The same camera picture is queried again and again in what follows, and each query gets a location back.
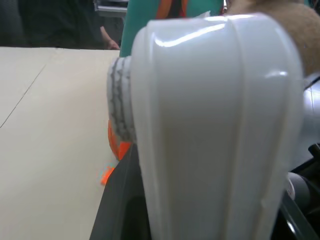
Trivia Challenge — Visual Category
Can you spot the person in dark clothes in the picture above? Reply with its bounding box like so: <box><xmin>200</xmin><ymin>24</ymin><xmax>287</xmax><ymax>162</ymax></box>
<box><xmin>0</xmin><ymin>0</ymin><xmax>126</xmax><ymax>50</ymax></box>

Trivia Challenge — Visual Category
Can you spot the tan fuzzy plush toy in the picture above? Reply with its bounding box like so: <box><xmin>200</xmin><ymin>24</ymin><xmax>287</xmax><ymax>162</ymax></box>
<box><xmin>224</xmin><ymin>0</ymin><xmax>320</xmax><ymax>77</ymax></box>

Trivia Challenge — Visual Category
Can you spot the bystander bare hand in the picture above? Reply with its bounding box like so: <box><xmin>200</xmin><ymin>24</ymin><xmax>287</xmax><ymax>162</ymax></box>
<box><xmin>99</xmin><ymin>25</ymin><xmax>121</xmax><ymax>50</ymax></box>

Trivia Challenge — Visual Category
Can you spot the silver metal frame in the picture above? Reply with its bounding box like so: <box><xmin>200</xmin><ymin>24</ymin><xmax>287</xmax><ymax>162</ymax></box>
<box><xmin>93</xmin><ymin>0</ymin><xmax>129</xmax><ymax>19</ymax></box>

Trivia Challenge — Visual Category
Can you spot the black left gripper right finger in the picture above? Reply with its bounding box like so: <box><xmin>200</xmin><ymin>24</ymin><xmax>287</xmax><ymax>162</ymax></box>
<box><xmin>273</xmin><ymin>188</ymin><xmax>320</xmax><ymax>240</ymax></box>

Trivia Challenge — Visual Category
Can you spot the white glossy plastic container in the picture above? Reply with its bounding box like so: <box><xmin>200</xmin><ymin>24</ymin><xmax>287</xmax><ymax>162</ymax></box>
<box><xmin>106</xmin><ymin>12</ymin><xmax>305</xmax><ymax>240</ymax></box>

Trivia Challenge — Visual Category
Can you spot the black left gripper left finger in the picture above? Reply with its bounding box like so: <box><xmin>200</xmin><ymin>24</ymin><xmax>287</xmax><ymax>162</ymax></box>
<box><xmin>89</xmin><ymin>144</ymin><xmax>152</xmax><ymax>240</ymax></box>

